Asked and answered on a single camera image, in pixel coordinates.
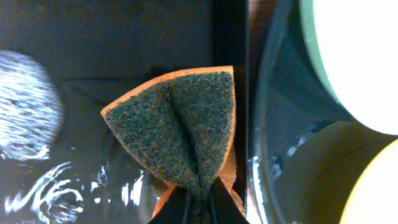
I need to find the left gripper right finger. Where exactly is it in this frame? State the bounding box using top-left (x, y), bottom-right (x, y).
top-left (209, 177), bottom-right (249, 224)

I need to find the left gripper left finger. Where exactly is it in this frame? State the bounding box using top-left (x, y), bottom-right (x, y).
top-left (148, 187), bottom-right (190, 224)

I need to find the orange green scrub sponge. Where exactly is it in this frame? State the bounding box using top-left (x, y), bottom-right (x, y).
top-left (101, 65), bottom-right (244, 223)

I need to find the pale yellow plate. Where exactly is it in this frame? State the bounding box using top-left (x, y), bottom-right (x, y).
top-left (340, 141), bottom-right (397, 224)

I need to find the light blue plate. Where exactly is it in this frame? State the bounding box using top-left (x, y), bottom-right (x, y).
top-left (299, 0), bottom-right (397, 135)

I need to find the black round tray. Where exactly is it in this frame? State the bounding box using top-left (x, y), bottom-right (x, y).
top-left (249, 0), bottom-right (396, 223)

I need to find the black rectangular tray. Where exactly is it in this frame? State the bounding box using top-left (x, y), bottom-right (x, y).
top-left (1, 1), bottom-right (248, 223)

